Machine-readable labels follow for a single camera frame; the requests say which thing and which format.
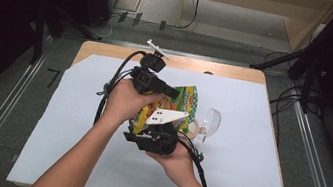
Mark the light wooden furniture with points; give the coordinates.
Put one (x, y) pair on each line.
(253, 2)

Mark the black metal stand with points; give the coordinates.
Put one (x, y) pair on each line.
(39, 36)

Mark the black tripod stand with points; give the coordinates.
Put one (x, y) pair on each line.
(299, 53)

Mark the white table mat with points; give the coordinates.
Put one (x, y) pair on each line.
(243, 173)

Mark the small black floor bracket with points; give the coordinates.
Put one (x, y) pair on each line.
(123, 16)
(162, 25)
(137, 18)

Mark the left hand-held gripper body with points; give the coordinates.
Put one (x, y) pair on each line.
(148, 77)

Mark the person's right hand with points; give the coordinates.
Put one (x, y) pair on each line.
(178, 166)

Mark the person's left hand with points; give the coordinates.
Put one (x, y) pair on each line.
(124, 103)

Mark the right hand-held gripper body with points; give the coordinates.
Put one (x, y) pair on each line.
(158, 139)

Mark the colourful spouted refill pouch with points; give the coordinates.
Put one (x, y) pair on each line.
(183, 103)

